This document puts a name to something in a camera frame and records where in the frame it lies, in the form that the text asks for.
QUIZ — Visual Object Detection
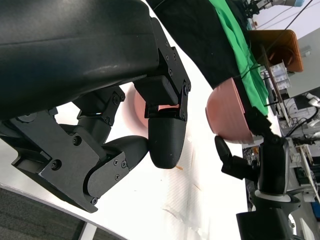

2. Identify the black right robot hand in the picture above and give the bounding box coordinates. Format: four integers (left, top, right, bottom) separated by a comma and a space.
214, 107, 291, 196

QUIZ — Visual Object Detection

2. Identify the pink plastic bowl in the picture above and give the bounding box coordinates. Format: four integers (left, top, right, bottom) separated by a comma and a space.
204, 77, 255, 145
122, 87, 181, 138

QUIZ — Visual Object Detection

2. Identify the grey metal cabinet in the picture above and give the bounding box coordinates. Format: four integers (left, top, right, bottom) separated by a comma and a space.
289, 27, 320, 98

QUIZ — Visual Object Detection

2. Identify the black backdrop cloth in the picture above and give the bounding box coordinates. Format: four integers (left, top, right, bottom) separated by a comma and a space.
146, 0, 272, 118

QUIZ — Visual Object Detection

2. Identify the clear plastic drawer rack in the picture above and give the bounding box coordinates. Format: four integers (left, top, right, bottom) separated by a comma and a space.
268, 59, 293, 93

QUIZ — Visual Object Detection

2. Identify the orange brown chair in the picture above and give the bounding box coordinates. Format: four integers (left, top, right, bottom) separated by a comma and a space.
247, 29, 305, 73

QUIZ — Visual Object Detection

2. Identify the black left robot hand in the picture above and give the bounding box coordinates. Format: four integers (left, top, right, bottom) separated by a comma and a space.
0, 0, 193, 214

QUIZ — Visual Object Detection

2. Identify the green cloth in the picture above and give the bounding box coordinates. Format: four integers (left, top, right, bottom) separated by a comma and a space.
208, 0, 276, 116

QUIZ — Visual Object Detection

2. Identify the white table leg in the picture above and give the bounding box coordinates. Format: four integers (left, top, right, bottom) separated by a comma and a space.
79, 221, 99, 240

